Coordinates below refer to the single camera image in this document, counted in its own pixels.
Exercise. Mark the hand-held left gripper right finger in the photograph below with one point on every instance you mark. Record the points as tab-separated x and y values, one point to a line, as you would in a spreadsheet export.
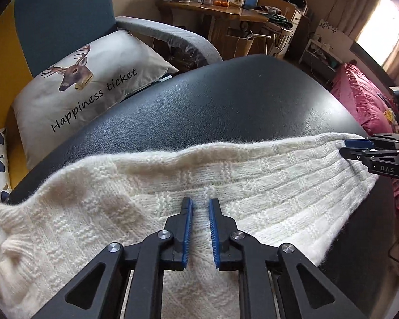
214	236

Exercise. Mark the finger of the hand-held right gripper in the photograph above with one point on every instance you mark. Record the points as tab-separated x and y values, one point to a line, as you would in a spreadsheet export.
357	143
378	166

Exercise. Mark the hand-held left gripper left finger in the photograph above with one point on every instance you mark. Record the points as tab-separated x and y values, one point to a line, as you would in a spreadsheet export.
186	236

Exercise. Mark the white knitted sweater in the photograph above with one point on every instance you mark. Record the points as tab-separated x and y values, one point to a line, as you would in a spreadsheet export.
119	206

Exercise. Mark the pink quilted bedding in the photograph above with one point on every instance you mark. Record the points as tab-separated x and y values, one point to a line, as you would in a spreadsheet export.
355	96

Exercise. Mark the white shelf unit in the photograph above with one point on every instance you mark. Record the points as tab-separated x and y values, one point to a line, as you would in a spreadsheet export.
322	40

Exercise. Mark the beige curtain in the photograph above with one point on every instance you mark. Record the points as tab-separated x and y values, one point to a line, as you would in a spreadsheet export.
369	6

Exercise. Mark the black leather ottoman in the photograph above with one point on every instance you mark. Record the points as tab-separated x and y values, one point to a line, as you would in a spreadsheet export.
219	106

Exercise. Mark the white stool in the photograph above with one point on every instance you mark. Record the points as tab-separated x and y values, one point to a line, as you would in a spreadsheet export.
261	41

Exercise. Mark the deer print pillow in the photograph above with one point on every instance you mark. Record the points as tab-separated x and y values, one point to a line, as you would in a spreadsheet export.
103	73

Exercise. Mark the wooden table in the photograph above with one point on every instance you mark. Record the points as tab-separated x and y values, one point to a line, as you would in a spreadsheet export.
226	15

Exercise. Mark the blue yellow grey armchair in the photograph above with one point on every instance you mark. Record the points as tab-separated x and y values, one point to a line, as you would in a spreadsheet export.
63	6

